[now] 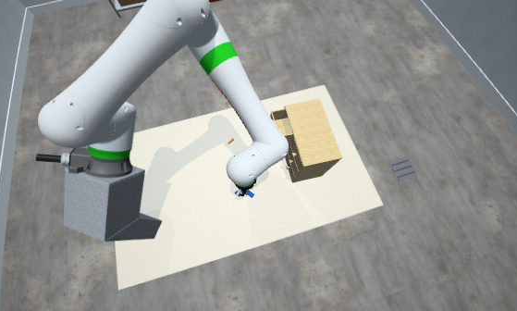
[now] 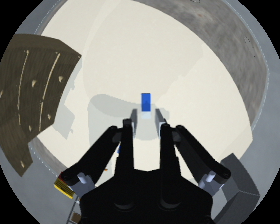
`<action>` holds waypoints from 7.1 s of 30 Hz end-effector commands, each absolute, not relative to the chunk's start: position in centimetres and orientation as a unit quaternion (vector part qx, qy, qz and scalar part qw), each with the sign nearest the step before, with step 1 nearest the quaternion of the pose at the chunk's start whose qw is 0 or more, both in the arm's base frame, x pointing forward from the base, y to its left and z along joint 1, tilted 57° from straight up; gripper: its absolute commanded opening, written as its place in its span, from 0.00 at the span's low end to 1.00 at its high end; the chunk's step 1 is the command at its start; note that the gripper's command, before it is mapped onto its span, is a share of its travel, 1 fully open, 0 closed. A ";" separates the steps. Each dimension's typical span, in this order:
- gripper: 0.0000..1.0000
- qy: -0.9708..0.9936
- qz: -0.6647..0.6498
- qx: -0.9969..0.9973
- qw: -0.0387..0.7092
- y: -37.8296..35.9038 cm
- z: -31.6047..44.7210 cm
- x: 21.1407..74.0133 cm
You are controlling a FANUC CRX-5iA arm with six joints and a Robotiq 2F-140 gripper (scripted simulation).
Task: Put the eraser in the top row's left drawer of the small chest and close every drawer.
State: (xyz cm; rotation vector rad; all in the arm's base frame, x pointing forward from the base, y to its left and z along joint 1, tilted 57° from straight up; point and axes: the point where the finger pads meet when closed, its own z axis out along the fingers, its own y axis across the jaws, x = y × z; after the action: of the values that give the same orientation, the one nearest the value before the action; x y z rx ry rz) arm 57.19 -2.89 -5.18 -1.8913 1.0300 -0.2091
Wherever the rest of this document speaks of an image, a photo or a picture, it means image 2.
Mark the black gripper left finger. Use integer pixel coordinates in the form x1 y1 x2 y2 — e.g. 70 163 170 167
61 109 137 209

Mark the brown wooden drawer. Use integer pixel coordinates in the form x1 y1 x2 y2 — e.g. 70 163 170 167
39 96 61 132
18 104 40 142
43 53 79 99
0 116 33 177
0 51 24 123
17 50 57 110

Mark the brown wooden chest of drawers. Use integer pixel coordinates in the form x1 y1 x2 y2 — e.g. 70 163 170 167
0 34 82 143

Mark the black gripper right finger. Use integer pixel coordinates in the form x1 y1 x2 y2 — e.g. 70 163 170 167
155 109 231 209

